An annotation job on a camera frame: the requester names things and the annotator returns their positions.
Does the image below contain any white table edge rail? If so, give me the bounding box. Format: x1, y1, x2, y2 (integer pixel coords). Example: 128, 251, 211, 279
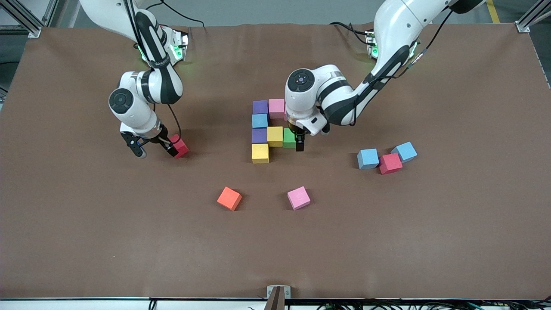
0, 298, 551, 310

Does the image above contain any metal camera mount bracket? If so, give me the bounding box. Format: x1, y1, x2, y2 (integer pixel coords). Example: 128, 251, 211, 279
266, 285, 291, 310

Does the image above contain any red foam cube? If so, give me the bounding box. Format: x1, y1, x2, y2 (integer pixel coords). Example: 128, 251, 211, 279
169, 134, 189, 159
379, 153, 403, 175

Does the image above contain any brown table cover mat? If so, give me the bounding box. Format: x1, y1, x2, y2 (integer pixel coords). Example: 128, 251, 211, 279
0, 22, 551, 300

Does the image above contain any orange foam cube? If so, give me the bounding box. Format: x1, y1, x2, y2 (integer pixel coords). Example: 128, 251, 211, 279
217, 186, 243, 211

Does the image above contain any yellow foam cube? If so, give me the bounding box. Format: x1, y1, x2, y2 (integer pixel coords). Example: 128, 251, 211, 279
251, 143, 270, 164
267, 126, 284, 147

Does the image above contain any aluminium frame post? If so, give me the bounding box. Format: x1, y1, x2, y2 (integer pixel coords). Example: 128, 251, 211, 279
0, 0, 59, 38
516, 0, 551, 34

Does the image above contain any black left base cable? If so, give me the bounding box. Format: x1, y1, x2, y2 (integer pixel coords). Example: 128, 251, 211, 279
329, 21, 371, 46

